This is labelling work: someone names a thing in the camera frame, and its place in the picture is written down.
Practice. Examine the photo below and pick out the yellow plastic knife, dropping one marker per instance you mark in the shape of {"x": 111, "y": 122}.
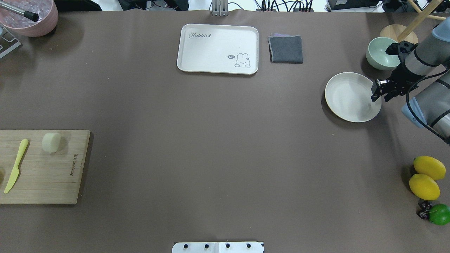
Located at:
{"x": 15, "y": 170}

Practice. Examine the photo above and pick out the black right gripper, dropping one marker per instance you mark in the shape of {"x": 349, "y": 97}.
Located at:
{"x": 401, "y": 75}

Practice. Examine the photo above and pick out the yellow lemon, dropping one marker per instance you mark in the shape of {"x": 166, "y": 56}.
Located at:
{"x": 424, "y": 187}
{"x": 429, "y": 166}

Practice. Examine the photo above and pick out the pink bowl of ice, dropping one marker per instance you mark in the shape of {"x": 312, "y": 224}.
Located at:
{"x": 48, "y": 17}

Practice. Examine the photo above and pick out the white bun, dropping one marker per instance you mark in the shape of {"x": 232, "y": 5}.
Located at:
{"x": 51, "y": 142}

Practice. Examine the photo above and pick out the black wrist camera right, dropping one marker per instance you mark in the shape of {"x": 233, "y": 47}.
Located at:
{"x": 401, "y": 49}

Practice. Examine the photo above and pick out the aluminium frame post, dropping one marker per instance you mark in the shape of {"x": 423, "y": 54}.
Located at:
{"x": 219, "y": 8}

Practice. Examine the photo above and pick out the white cup rack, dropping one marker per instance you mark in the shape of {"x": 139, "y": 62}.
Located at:
{"x": 8, "y": 42}

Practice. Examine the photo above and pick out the wooden cutting board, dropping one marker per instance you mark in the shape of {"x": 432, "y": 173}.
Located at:
{"x": 44, "y": 178}

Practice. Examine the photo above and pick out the dark cherries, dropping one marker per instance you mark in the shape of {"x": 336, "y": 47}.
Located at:
{"x": 424, "y": 209}

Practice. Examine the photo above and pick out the beige round plate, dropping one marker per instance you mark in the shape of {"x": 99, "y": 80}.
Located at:
{"x": 348, "y": 95}

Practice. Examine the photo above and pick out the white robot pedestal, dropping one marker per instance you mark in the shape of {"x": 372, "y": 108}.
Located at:
{"x": 219, "y": 247}

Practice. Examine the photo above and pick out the steel muddler black tip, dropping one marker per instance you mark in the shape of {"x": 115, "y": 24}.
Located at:
{"x": 19, "y": 11}

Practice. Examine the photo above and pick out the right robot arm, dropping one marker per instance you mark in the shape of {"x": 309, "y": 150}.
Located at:
{"x": 422, "y": 76}

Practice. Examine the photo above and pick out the yellow lemon near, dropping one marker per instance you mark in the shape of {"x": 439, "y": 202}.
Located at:
{"x": 424, "y": 187}

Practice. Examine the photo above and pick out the white rabbit tray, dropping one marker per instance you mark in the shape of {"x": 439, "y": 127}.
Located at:
{"x": 218, "y": 49}

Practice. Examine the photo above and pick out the mint green bowl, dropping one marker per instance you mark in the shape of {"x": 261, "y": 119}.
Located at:
{"x": 378, "y": 58}

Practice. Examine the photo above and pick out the grey folded cloth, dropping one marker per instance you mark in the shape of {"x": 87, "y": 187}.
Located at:
{"x": 286, "y": 49}

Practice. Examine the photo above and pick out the green lime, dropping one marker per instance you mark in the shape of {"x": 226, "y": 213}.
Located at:
{"x": 440, "y": 214}

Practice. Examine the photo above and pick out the yellow lemon far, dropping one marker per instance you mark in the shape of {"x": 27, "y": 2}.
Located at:
{"x": 429, "y": 166}

